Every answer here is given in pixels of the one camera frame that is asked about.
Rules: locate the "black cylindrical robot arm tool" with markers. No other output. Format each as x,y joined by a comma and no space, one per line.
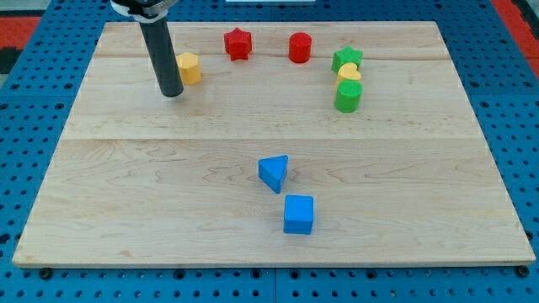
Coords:
160,49

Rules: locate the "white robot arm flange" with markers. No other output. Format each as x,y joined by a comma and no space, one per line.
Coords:
144,11

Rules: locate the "yellow heart block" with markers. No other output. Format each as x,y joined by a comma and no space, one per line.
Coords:
349,71

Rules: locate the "blue triangle block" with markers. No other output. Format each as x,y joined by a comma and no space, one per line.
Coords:
273,171

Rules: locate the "light wooden board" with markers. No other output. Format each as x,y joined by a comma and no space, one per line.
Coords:
334,145

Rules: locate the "blue cube block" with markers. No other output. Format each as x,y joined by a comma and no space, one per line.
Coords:
298,214

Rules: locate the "green cylinder block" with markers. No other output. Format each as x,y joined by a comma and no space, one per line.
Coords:
348,96

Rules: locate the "red cylinder block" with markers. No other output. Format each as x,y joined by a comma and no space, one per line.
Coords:
300,44

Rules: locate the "red star block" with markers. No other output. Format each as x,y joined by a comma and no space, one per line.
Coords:
238,44

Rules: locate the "yellow hexagon block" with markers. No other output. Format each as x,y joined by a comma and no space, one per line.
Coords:
189,68

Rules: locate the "green star block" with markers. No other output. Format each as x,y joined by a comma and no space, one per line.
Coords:
346,55

